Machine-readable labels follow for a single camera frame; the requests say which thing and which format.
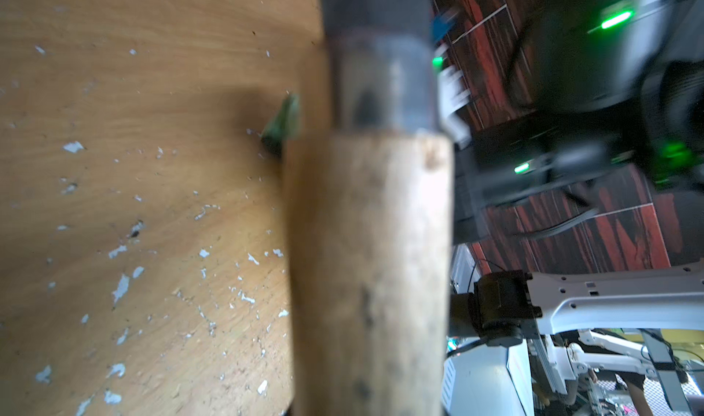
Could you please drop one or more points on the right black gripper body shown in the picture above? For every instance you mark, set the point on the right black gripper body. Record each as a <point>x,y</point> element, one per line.
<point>616,82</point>

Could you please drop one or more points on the sickle plain wooden handle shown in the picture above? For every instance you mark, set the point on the sickle plain wooden handle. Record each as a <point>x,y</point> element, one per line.
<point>368,188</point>

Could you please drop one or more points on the green microfibre rag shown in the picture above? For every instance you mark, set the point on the green microfibre rag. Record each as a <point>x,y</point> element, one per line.
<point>284,125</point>

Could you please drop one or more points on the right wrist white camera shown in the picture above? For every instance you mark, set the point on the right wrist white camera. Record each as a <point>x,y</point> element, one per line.
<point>452,95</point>

